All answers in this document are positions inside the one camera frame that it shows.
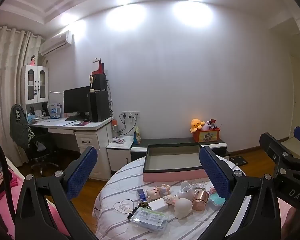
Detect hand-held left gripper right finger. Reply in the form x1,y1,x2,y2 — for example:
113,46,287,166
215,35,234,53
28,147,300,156
199,146,282,240

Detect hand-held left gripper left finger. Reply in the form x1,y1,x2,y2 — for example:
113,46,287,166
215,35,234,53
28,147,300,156
15,146,98,240

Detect teal packet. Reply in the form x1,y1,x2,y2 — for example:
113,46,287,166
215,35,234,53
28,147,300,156
208,192,227,207

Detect rose gold cylinder jar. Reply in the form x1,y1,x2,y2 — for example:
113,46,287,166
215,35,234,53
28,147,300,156
191,190,210,211

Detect white cat-shaped ornament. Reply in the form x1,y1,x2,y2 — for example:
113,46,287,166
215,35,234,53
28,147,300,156
177,181,196,200

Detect pink storage box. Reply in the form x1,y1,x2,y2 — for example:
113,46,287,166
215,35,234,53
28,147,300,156
142,142,210,182

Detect white round-head figurine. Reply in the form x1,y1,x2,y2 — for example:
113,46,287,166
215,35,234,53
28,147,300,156
174,198,192,219

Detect small pink packet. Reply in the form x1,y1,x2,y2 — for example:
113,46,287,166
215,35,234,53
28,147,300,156
164,194,179,205

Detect baby doll figurine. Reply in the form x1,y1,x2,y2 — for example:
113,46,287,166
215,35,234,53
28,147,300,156
146,184,171,201

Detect small blue box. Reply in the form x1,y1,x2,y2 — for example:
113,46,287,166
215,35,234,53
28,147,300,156
137,189,148,203

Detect small white box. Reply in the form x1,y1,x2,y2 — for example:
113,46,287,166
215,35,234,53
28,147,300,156
148,197,168,212

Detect black hair clip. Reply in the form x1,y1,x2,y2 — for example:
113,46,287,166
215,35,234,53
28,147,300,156
127,206,140,220

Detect clear plastic labelled case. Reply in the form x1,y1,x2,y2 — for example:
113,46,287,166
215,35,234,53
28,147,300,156
130,207,169,232

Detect black floor scale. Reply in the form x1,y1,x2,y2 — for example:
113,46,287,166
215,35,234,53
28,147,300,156
229,156,247,167

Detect white desk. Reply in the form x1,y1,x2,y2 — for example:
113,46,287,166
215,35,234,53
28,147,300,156
27,116,114,180

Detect white door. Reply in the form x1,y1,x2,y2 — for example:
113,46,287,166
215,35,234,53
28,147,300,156
289,52,300,140

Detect red printed toy box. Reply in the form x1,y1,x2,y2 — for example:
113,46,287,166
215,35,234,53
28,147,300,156
193,127,220,142

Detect white nightstand cabinet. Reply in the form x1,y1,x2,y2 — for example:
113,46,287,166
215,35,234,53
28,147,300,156
106,135,134,173

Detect black office chair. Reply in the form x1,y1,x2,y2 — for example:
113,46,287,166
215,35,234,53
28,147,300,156
10,104,59,175

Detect orange octopus plush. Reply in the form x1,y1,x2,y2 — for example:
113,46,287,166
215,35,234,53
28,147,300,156
189,118,205,133

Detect low black bench cabinet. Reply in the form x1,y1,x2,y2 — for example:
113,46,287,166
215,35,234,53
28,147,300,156
130,137,231,160

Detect blue yellow snack bag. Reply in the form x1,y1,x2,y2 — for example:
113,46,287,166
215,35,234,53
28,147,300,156
133,126,142,145

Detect blue white carton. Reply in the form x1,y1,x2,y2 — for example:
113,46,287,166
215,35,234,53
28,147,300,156
50,102,63,118

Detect black computer tower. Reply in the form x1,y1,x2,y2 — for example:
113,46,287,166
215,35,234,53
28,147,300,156
89,90,110,122

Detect black computer monitor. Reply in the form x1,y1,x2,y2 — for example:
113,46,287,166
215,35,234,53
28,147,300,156
63,86,91,120

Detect grey patterned jacket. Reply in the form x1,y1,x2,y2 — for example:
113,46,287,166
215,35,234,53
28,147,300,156
10,104,35,148

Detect pink bedsheet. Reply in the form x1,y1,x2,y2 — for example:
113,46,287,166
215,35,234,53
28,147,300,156
0,149,73,240

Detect black speaker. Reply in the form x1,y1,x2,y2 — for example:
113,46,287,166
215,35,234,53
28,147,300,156
91,74,107,92

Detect white glass-door cabinet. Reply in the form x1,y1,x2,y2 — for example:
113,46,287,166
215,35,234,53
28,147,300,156
21,64,50,105

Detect red desk calendar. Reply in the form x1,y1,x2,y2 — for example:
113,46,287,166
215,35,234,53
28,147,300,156
91,58,106,75

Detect beige curtain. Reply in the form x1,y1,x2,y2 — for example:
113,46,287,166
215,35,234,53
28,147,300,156
0,24,43,140

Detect white air conditioner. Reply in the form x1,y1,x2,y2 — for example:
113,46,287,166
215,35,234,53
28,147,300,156
39,31,73,56

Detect white wall outlet strip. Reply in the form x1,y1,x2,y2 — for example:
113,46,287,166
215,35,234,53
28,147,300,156
122,110,140,119

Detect black cable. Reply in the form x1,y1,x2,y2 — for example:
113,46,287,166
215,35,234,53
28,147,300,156
0,131,17,220

